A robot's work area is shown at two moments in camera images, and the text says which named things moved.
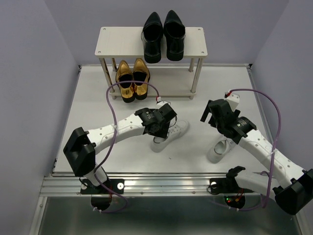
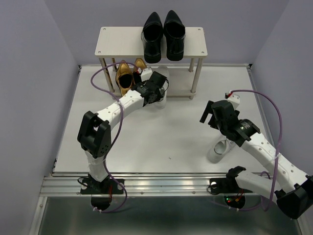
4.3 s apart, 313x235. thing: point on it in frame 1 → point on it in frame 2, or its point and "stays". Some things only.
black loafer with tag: [174, 33] stays
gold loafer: [140, 73] stays
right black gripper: [206, 112] stays
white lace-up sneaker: [179, 130] → [164, 71]
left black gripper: [162, 132] → [159, 96]
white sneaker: [219, 149] stays
